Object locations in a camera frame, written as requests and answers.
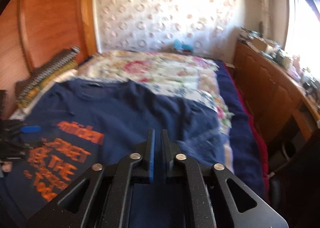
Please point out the white circle-patterned curtain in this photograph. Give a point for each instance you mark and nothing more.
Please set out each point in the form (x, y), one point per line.
(204, 26)

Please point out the floral quilt bedspread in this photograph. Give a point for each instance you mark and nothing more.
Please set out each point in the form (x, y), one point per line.
(164, 74)

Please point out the navy t-shirt orange print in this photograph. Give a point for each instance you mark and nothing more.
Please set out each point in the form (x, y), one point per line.
(83, 123)

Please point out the person's left hand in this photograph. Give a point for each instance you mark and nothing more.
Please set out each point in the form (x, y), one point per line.
(6, 166)

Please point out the red blanket edge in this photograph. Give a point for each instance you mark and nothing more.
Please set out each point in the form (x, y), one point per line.
(259, 140)

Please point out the wooden sideboard cabinet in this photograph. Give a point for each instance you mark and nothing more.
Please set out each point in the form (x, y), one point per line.
(284, 116)

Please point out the cardboard box on sideboard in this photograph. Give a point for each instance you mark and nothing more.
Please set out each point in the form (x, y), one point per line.
(261, 45)

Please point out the blue toy object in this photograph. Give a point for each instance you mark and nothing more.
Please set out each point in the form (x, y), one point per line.
(181, 47)

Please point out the wooden wardrobe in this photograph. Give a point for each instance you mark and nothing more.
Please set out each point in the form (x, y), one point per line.
(33, 31)

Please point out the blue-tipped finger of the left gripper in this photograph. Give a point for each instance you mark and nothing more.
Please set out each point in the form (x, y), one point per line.
(30, 129)

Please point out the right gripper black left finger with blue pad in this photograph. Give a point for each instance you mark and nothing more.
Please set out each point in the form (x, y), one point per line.
(144, 160)

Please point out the navy blue blanket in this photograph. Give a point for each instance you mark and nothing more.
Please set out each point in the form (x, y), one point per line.
(246, 154)

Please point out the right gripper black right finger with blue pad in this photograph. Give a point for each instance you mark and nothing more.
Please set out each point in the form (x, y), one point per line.
(173, 157)

